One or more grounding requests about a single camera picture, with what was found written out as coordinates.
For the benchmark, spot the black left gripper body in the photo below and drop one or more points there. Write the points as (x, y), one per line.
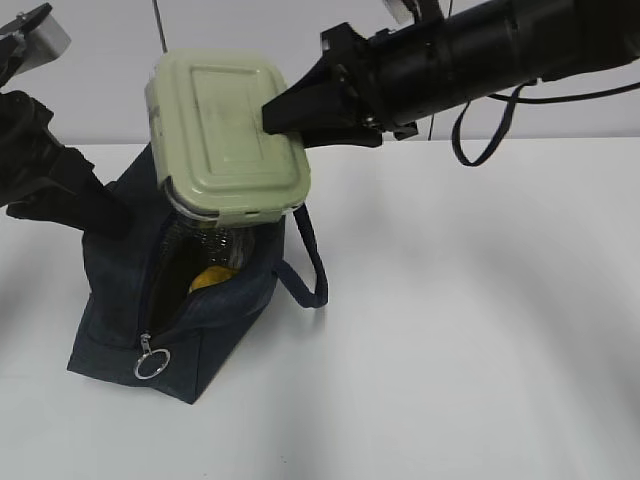
(28, 149)

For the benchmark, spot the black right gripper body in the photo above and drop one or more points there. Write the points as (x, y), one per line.
(386, 73)

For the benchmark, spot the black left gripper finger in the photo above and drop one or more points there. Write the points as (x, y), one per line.
(59, 186)

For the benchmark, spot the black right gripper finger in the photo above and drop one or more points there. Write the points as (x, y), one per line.
(319, 100)
(316, 134)

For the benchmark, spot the green lid glass container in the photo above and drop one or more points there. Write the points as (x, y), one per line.
(213, 159)

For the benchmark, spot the dark blue lunch bag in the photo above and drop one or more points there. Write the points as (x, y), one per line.
(141, 326)

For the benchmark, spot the yellow toy fruit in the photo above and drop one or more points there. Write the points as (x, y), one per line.
(213, 275)

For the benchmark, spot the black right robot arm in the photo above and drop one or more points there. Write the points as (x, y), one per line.
(498, 45)

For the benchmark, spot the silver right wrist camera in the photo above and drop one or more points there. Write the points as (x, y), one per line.
(405, 7)

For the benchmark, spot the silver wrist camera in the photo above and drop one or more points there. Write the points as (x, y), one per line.
(405, 7)
(30, 40)

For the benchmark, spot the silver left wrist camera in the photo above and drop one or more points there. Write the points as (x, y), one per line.
(30, 40)

